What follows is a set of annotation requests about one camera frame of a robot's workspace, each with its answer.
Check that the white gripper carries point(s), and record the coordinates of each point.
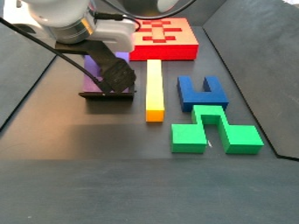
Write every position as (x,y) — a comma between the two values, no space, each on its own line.
(115,29)

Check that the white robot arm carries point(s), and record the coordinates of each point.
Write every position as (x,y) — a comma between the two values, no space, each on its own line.
(72,21)

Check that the red puzzle board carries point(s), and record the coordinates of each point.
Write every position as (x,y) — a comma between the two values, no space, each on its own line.
(164,39)

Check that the black angle fixture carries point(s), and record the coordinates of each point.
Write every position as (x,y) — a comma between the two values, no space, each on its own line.
(91,92)

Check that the yellow long bar block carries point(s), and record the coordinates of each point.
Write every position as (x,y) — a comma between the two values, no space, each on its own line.
(154,92)

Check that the blue U-shaped block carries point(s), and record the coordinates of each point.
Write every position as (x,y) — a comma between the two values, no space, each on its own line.
(213,94)

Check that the green zigzag block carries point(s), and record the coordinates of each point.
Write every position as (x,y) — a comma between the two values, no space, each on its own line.
(210,129)

